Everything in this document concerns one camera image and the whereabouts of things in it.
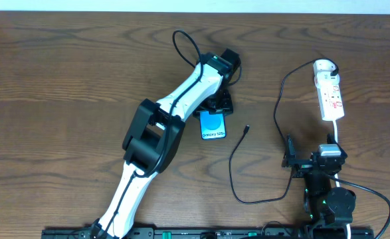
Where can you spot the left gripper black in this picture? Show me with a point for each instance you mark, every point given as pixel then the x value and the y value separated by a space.
pixel 214 110

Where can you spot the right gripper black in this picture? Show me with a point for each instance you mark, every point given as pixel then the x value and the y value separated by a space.
pixel 305 164

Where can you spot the Samsung Galaxy smartphone blue screen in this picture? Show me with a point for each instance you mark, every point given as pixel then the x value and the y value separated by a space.
pixel 212 126

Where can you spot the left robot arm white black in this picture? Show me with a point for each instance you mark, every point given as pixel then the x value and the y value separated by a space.
pixel 155 132

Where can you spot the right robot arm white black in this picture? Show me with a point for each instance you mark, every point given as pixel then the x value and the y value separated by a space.
pixel 330 208

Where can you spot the white USB charger plug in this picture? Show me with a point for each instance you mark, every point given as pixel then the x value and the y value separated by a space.
pixel 324 79

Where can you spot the white power strip red switches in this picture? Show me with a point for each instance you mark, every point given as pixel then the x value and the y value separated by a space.
pixel 330 101

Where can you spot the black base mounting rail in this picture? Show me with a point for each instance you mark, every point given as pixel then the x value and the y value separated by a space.
pixel 197 233

